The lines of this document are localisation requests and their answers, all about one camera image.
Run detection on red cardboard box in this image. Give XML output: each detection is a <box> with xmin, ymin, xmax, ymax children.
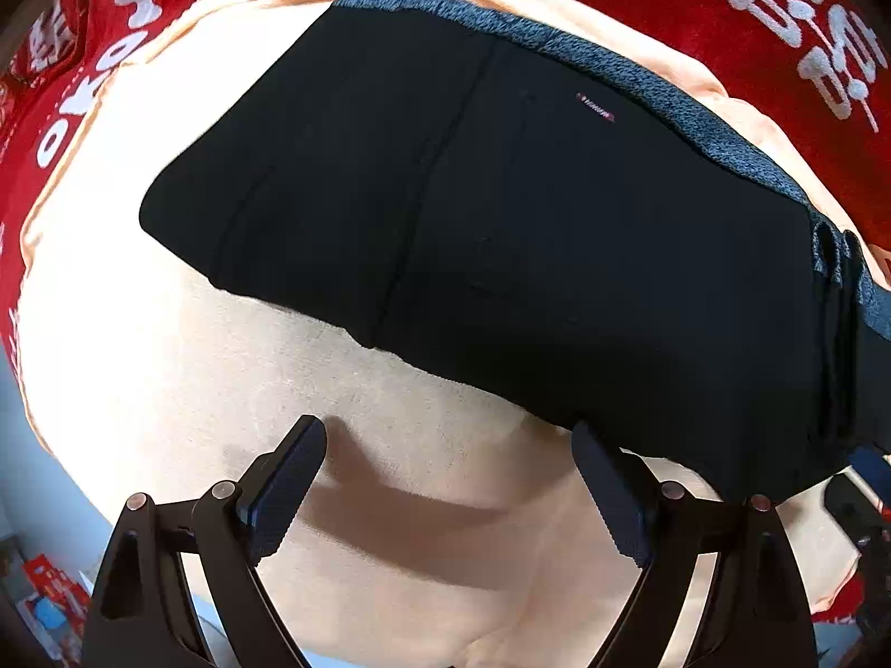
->
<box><xmin>14</xmin><ymin>549</ymin><xmax>95</xmax><ymax>641</ymax></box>

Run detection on red pillow white characters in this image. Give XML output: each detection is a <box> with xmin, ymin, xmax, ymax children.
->
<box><xmin>7</xmin><ymin>3</ymin><xmax>81</xmax><ymax>85</ymax></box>

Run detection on black pants grey floral stripes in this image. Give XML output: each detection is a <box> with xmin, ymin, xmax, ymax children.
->
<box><xmin>139</xmin><ymin>0</ymin><xmax>891</xmax><ymax>502</ymax></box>

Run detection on cream cloth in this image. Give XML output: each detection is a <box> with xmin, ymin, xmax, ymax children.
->
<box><xmin>17</xmin><ymin>0</ymin><xmax>891</xmax><ymax>668</ymax></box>

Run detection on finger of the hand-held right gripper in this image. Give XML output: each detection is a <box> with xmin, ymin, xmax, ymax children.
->
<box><xmin>850</xmin><ymin>446</ymin><xmax>891</xmax><ymax>487</ymax></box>

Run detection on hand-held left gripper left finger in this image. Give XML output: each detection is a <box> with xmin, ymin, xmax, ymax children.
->
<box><xmin>80</xmin><ymin>414</ymin><xmax>328</xmax><ymax>668</ymax></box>

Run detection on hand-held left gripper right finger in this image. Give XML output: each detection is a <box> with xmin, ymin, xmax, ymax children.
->
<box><xmin>571</xmin><ymin>421</ymin><xmax>819</xmax><ymax>668</ymax></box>

